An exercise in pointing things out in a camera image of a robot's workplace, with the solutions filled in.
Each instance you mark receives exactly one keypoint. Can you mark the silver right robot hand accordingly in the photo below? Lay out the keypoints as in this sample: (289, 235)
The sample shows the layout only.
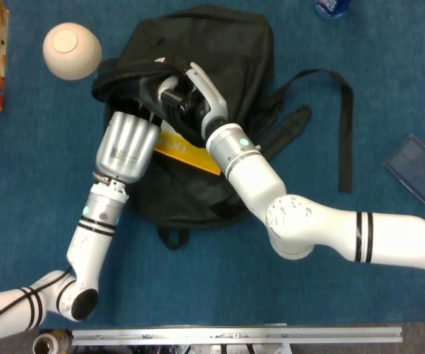
(209, 99)

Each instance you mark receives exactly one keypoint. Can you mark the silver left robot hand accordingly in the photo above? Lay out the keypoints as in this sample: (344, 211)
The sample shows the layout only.
(127, 147)

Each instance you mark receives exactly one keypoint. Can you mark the black fabric backpack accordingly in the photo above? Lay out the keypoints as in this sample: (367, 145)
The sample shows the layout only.
(216, 48)

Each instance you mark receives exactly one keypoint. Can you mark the white book with yellow band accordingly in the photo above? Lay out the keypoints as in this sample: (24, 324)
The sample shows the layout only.
(183, 151)

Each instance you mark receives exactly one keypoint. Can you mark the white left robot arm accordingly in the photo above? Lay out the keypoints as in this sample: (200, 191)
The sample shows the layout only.
(90, 239)

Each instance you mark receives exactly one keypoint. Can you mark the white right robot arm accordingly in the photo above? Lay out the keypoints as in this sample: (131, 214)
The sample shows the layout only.
(256, 177)

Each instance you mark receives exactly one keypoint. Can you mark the white upturned bowl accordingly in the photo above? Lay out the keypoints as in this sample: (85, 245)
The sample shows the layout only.
(70, 49)

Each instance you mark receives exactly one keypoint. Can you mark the brown tape roll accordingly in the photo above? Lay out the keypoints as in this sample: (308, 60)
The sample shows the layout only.
(48, 343)

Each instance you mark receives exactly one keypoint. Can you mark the aluminium profile rail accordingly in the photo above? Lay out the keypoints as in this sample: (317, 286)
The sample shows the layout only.
(234, 335)

